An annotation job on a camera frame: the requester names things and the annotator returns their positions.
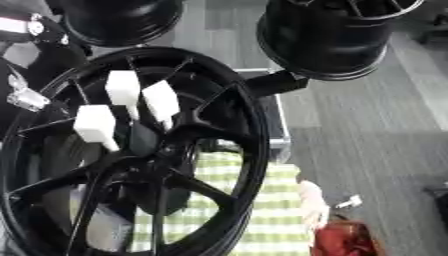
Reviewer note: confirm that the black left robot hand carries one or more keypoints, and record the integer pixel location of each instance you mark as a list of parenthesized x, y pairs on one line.
[(61, 58)]

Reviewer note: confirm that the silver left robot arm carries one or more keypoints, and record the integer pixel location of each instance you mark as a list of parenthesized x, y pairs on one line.
[(17, 25)]

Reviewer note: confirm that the black wheel rim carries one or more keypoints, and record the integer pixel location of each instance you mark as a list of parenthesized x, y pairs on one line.
[(326, 36), (125, 20)]

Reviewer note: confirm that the black spoked wheel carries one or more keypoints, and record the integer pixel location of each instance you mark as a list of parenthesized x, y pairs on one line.
[(233, 110)]

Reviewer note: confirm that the black mounting block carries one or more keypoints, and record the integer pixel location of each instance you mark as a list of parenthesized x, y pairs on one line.
[(274, 83)]

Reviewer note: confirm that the small white object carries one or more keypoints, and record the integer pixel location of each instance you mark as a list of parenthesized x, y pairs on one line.
[(349, 202)]

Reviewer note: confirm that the person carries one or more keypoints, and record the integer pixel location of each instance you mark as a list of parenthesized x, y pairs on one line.
[(344, 240)]

